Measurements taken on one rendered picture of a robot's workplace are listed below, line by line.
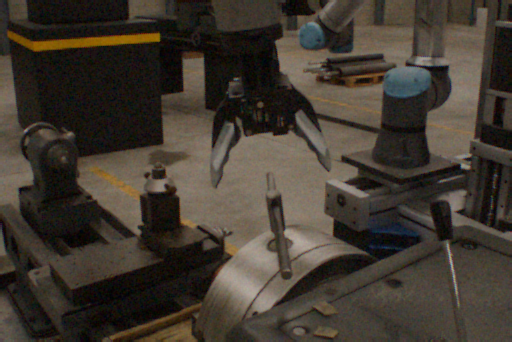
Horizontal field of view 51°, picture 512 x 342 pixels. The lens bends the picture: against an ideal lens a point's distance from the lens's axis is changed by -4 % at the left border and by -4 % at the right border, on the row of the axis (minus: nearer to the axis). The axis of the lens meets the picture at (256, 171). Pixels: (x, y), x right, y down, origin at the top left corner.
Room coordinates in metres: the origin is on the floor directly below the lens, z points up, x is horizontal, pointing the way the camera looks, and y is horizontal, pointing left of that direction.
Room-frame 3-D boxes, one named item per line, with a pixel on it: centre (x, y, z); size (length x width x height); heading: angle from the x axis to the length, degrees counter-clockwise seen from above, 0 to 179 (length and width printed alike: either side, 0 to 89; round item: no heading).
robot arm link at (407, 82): (1.38, -0.38, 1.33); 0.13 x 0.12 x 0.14; 143
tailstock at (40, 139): (1.70, 0.67, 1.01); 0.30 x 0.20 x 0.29; 37
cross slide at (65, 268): (1.23, 0.29, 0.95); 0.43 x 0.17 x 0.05; 127
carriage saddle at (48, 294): (1.26, 0.33, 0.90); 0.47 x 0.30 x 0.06; 127
